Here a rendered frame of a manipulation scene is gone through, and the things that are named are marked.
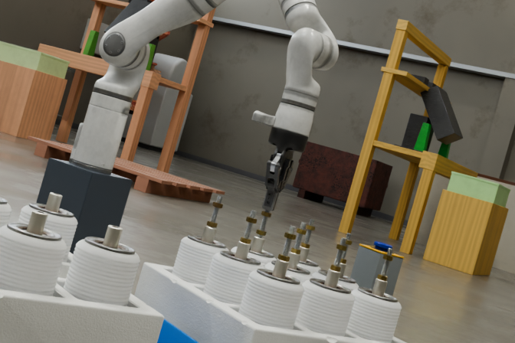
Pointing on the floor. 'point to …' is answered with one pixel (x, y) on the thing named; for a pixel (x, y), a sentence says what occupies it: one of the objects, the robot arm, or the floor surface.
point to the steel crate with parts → (339, 177)
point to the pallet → (165, 185)
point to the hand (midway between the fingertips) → (270, 200)
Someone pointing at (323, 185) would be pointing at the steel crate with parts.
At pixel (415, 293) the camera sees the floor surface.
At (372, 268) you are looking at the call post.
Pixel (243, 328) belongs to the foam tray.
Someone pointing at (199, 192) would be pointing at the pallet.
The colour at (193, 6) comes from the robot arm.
